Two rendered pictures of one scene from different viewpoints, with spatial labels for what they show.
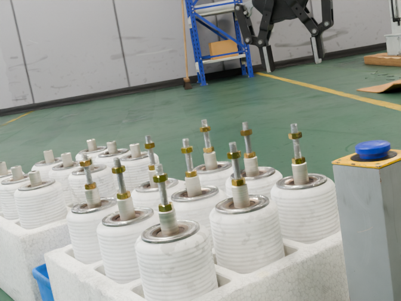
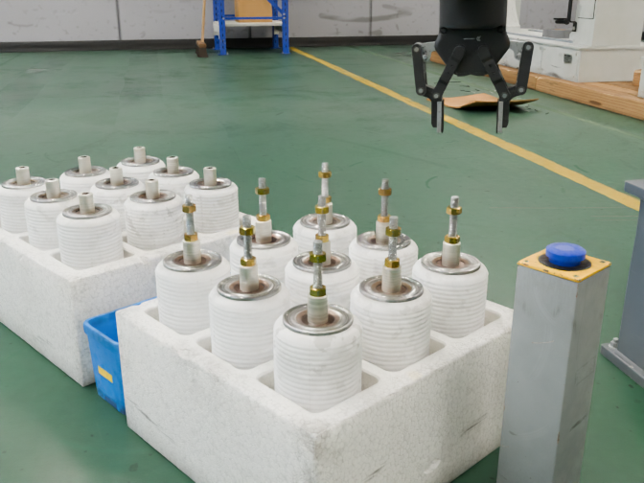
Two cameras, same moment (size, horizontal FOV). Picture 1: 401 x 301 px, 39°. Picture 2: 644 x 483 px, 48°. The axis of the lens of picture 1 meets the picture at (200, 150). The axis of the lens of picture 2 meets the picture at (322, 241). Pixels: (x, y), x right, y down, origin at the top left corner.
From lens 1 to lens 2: 0.21 m
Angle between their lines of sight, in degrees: 14
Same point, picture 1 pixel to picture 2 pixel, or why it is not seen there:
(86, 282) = (193, 361)
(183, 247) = (340, 343)
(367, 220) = (548, 333)
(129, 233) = (258, 310)
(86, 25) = not seen: outside the picture
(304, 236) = (448, 327)
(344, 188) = (527, 293)
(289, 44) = (337, 17)
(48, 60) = not seen: outside the picture
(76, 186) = (137, 217)
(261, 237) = (413, 332)
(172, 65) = (181, 20)
